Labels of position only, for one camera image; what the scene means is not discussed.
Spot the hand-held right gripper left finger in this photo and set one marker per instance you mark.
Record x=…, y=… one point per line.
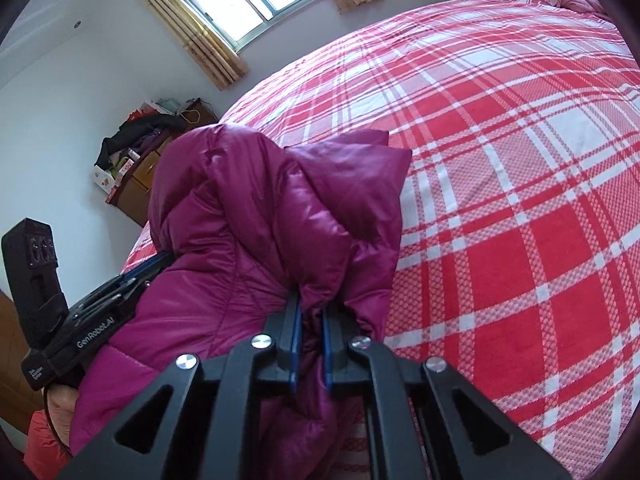
x=296, y=342

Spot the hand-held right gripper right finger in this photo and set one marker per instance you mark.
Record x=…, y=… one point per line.
x=328, y=347

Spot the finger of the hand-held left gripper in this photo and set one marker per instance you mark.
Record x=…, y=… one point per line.
x=150, y=266

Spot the purple down jacket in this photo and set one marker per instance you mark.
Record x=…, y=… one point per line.
x=240, y=220

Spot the pile of clothes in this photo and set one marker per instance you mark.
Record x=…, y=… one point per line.
x=135, y=137

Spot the wooden door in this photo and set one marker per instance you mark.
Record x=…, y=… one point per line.
x=12, y=385

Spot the wooden desk with drawers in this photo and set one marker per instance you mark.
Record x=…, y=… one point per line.
x=142, y=175

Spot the white cardboard box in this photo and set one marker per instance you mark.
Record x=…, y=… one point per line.
x=102, y=181

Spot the bed with red plaid sheet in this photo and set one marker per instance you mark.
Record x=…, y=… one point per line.
x=500, y=210

